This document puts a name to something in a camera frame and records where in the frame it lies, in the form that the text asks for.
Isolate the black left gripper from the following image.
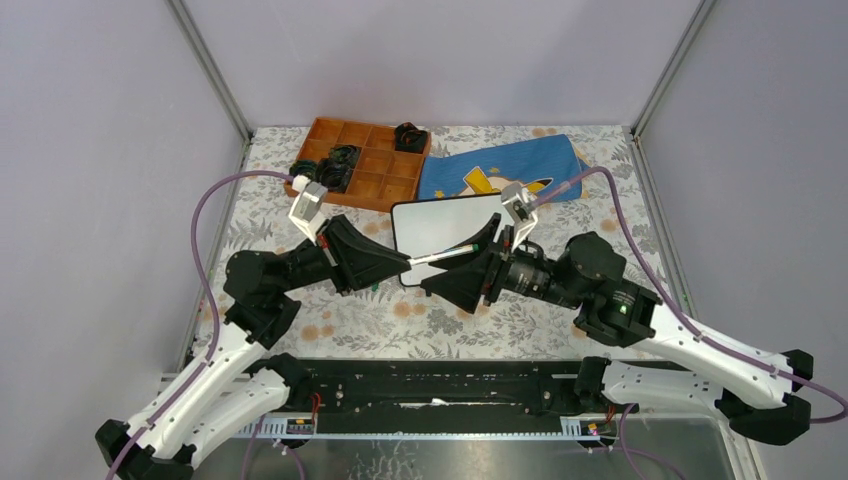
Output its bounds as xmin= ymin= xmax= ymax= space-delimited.
xmin=275 ymin=214 xmax=412 ymax=297

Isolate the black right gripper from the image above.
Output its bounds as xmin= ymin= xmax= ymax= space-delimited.
xmin=420 ymin=212 xmax=585 ymax=313

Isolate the white whiteboard marker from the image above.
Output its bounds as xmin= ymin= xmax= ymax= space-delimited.
xmin=408 ymin=244 xmax=479 ymax=266

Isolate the black framed whiteboard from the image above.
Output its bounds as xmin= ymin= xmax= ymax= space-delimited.
xmin=391 ymin=193 xmax=513 ymax=257

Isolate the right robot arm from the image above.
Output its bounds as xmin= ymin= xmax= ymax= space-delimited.
xmin=421 ymin=215 xmax=814 ymax=446

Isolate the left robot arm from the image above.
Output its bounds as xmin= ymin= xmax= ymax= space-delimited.
xmin=95 ymin=213 xmax=414 ymax=479

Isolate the floral tablecloth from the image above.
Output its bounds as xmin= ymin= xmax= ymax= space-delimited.
xmin=182 ymin=126 xmax=667 ymax=360

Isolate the wooden compartment tray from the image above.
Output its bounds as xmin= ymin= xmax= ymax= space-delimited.
xmin=285 ymin=117 xmax=431 ymax=212

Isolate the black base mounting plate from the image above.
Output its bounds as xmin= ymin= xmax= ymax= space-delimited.
xmin=277 ymin=359 xmax=625 ymax=423

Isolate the blue cartoon cloth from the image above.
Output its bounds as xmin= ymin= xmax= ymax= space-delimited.
xmin=417 ymin=134 xmax=588 ymax=200

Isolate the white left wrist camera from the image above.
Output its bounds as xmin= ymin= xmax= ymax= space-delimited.
xmin=288 ymin=175 xmax=328 ymax=244

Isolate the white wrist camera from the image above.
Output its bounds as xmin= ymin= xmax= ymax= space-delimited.
xmin=501 ymin=182 xmax=538 ymax=251
xmin=288 ymin=175 xmax=328 ymax=244

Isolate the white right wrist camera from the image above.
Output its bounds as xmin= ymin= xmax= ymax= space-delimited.
xmin=501 ymin=182 xmax=538 ymax=251

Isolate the black coiled cable front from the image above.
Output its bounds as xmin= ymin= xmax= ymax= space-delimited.
xmin=315 ymin=160 xmax=354 ymax=192

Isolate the black coiled cable far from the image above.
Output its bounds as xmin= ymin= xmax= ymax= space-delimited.
xmin=394 ymin=122 xmax=430 ymax=155

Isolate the slotted cable duct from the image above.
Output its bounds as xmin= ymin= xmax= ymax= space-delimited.
xmin=257 ymin=412 xmax=619 ymax=442

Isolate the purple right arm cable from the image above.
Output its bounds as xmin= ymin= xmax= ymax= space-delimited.
xmin=529 ymin=166 xmax=848 ymax=425

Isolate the left aluminium frame post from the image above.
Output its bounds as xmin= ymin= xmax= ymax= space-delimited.
xmin=164 ymin=0 xmax=252 ymax=143

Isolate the aluminium frame post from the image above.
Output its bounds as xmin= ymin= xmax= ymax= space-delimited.
xmin=630 ymin=0 xmax=718 ymax=138
xmin=164 ymin=0 xmax=252 ymax=143

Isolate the right aluminium frame post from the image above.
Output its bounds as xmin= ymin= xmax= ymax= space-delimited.
xmin=630 ymin=0 xmax=718 ymax=138

